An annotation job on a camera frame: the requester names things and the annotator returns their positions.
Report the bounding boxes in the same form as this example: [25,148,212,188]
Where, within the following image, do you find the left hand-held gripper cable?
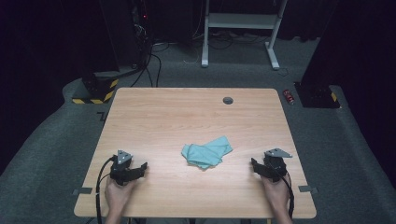
[95,157,116,224]

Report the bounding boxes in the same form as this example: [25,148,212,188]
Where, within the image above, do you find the person's right hand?
[261,176,292,216]

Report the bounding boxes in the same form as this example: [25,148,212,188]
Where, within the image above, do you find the teal cloth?
[181,135,233,171]

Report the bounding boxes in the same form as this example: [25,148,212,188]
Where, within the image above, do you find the right hand-held gripper cable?
[281,174,295,219]

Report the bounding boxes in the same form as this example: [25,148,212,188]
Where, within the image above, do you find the hand-held gripper cable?
[281,174,295,219]
[95,157,116,224]

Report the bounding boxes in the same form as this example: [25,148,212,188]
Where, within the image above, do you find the white metal desk frame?
[201,0,289,71]

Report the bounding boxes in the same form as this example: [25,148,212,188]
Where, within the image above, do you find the black yellow striped stand base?
[72,70,120,105]

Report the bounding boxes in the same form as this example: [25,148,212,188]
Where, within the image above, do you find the grey tape strip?
[298,185,318,194]
[72,187,93,196]

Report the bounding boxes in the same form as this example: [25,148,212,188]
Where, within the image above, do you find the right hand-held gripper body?
[262,147,293,183]

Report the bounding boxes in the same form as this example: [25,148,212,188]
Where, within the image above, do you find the red can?
[282,89,295,105]

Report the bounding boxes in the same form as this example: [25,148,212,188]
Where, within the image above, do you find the person's left hand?
[105,179,138,214]

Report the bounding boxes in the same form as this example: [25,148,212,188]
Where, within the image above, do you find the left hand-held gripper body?
[109,149,138,187]

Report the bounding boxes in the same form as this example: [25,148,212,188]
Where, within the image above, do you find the black floor cables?
[130,40,171,88]

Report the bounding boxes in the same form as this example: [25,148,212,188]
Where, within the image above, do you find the dark equipment rack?
[99,0,153,68]

